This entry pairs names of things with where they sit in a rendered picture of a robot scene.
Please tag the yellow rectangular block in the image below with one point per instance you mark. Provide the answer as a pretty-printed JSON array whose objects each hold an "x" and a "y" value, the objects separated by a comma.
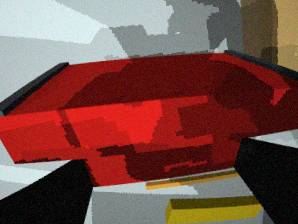
[{"x": 189, "y": 210}]

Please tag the tan rectangular floor panel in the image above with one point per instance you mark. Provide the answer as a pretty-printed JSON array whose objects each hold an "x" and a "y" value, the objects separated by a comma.
[{"x": 270, "y": 31}]

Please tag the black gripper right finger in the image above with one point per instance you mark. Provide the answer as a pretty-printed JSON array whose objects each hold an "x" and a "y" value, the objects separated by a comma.
[{"x": 271, "y": 172}]

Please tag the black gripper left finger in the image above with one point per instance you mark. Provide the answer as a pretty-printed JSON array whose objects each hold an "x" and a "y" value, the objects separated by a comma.
[{"x": 61, "y": 197}]

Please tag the orange thin rod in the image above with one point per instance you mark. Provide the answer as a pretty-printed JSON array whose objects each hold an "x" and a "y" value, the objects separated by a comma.
[{"x": 192, "y": 180}]

